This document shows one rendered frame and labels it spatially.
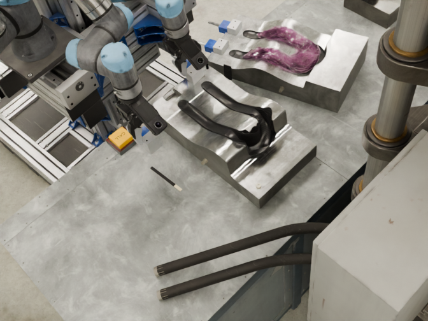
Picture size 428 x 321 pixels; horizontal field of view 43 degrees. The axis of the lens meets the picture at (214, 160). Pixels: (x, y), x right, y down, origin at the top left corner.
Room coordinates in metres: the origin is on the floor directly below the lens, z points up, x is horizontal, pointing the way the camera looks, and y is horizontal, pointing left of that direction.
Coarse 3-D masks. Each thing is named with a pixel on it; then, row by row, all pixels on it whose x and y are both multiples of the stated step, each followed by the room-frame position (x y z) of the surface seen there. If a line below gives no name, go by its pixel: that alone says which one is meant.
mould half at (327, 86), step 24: (264, 24) 1.50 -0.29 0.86; (288, 24) 1.44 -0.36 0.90; (240, 48) 1.41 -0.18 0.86; (288, 48) 1.33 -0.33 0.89; (336, 48) 1.26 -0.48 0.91; (360, 48) 1.24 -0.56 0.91; (240, 72) 1.30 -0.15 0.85; (264, 72) 1.24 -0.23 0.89; (288, 72) 1.23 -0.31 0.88; (312, 72) 1.18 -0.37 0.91; (336, 72) 1.16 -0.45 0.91; (288, 96) 1.19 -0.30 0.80; (312, 96) 1.13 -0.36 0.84; (336, 96) 1.08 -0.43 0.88
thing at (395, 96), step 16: (416, 0) 0.62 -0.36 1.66; (400, 16) 0.64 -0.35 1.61; (416, 16) 0.62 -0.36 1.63; (400, 32) 0.63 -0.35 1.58; (416, 32) 0.61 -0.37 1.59; (400, 48) 0.63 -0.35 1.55; (416, 48) 0.61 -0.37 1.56; (384, 80) 0.65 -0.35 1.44; (384, 96) 0.64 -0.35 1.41; (400, 96) 0.61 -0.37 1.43; (384, 112) 0.63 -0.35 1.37; (400, 112) 0.61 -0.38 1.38; (384, 128) 0.62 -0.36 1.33; (400, 128) 0.61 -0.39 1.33; (368, 160) 0.64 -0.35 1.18; (368, 176) 0.63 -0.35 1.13
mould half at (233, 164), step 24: (216, 72) 1.29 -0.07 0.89; (192, 96) 1.20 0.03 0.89; (240, 96) 1.16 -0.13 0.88; (168, 120) 1.12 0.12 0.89; (192, 120) 1.10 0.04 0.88; (216, 120) 1.08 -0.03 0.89; (240, 120) 1.03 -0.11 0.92; (192, 144) 1.02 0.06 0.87; (216, 144) 0.96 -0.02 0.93; (288, 144) 0.95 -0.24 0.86; (312, 144) 0.93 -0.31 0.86; (216, 168) 0.94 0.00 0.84; (240, 168) 0.90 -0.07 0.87; (264, 168) 0.88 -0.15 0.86; (288, 168) 0.87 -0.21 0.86; (240, 192) 0.85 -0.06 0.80; (264, 192) 0.80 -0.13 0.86
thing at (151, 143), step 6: (144, 126) 1.07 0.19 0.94; (144, 132) 1.05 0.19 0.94; (150, 132) 1.03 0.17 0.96; (144, 138) 1.02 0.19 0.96; (150, 138) 1.01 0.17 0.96; (156, 138) 1.01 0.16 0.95; (144, 144) 1.01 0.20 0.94; (150, 144) 1.00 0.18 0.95; (156, 144) 1.01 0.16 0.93; (150, 150) 0.99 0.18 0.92; (156, 150) 1.00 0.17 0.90
